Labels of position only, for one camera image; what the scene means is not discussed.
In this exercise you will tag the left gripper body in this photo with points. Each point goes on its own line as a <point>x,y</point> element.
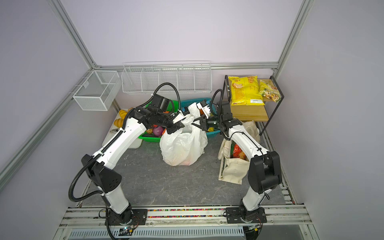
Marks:
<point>167,120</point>

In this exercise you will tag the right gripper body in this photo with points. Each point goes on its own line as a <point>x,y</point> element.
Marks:
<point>213,123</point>

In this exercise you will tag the white plastic grocery bag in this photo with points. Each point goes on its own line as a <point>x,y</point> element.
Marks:
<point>186,145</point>

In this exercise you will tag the red Lays chips bag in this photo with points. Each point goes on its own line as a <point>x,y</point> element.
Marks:
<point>238,153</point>

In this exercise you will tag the canvas tote bag floral print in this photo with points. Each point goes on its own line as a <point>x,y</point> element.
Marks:
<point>231,170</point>

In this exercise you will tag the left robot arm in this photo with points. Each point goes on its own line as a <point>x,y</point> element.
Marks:
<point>99,167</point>

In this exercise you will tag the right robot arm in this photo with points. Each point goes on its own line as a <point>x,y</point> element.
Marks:
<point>264,173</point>

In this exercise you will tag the teal plastic basket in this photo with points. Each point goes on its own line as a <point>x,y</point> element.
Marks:
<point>186,103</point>

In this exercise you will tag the green plastic basket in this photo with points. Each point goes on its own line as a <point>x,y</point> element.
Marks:
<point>149,136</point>

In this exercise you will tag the black wooden shelf rack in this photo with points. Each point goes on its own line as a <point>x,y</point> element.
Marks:
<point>256,113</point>

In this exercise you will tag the white bread tray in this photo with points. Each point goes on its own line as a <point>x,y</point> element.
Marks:
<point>113,130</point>

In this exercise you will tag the croissant bread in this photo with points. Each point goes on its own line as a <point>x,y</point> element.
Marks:
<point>119,123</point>

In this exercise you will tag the large yellow chips bag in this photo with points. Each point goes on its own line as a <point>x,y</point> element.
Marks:
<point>245,91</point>

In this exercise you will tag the small white mesh basket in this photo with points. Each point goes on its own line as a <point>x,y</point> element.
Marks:
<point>98,90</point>

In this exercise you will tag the small yellow snack bag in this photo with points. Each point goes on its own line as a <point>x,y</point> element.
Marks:
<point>269,92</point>

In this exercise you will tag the long white wire basket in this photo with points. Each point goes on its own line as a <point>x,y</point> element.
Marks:
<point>186,76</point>

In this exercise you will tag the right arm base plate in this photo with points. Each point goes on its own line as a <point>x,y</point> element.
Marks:
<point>240,215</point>

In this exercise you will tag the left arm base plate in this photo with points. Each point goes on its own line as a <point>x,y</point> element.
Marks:
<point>135,217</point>

